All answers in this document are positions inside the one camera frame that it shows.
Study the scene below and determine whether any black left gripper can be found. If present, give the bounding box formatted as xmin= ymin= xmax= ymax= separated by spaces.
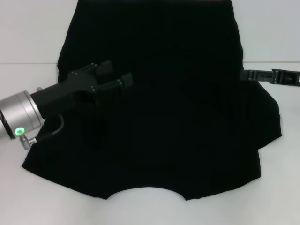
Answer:
xmin=30 ymin=60 xmax=133 ymax=113

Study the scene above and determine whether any black shirt with FREE print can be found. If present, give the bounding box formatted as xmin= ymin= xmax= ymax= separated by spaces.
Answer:
xmin=21 ymin=0 xmax=282 ymax=202

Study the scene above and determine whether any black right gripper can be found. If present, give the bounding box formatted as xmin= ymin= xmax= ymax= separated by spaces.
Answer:
xmin=242 ymin=68 xmax=300 ymax=87

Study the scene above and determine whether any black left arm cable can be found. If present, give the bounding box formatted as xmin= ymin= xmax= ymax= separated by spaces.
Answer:
xmin=20 ymin=113 xmax=65 ymax=150

